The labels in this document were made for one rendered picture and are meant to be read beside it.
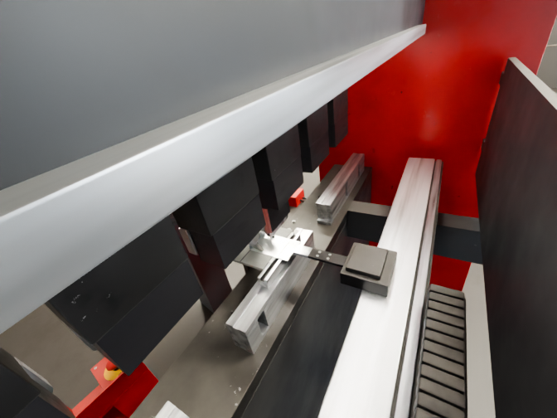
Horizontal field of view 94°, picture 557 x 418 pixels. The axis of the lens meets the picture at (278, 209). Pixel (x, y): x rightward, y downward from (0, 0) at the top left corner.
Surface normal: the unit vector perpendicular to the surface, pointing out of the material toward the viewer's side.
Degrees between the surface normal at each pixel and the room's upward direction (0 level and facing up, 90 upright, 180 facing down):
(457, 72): 90
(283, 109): 90
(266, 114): 90
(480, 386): 0
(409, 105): 90
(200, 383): 0
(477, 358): 0
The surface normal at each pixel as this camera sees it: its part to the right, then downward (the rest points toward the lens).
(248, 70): 0.86, 0.15
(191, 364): -0.15, -0.83
